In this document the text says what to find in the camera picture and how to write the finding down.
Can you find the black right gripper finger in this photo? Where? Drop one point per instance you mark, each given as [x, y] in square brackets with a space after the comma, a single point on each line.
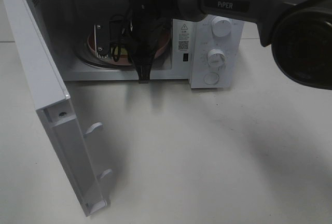
[143, 68]

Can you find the pink round plate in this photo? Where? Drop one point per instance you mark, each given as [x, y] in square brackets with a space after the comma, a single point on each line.
[163, 46]

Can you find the white microwave oven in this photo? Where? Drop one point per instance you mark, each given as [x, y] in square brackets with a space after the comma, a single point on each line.
[68, 22]

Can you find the lower white microwave knob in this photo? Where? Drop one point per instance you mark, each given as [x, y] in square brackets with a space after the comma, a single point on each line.
[216, 58]

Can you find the white bread sandwich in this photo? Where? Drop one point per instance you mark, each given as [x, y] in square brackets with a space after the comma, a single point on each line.
[114, 51]

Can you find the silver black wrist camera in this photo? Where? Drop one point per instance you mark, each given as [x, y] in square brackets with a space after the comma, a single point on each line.
[102, 40]

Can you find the white microwave door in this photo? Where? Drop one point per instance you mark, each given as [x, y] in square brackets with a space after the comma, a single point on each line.
[53, 104]

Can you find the round white door button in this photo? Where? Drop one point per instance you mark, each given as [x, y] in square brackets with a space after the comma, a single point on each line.
[211, 78]

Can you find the white microwave knob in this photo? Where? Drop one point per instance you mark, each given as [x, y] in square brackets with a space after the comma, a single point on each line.
[216, 58]
[221, 27]

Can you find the upper white microwave knob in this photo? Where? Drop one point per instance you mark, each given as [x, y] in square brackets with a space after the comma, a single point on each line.
[221, 27]

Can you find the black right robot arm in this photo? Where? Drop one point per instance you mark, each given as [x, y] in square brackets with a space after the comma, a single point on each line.
[298, 31]

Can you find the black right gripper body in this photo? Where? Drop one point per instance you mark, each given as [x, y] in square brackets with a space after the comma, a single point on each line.
[146, 24]

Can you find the white warning label sticker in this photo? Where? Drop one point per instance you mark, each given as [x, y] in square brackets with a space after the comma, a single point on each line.
[183, 36]

